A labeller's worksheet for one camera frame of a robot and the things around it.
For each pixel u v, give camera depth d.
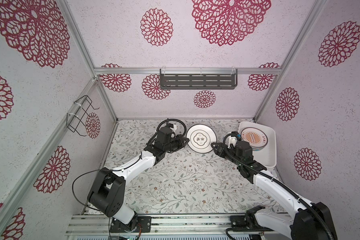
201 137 0.84
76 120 0.75
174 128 0.78
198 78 0.96
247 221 0.66
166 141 0.66
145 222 0.75
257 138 1.03
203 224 0.75
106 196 0.43
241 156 0.63
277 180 0.51
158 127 0.64
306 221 0.40
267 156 0.98
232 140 0.73
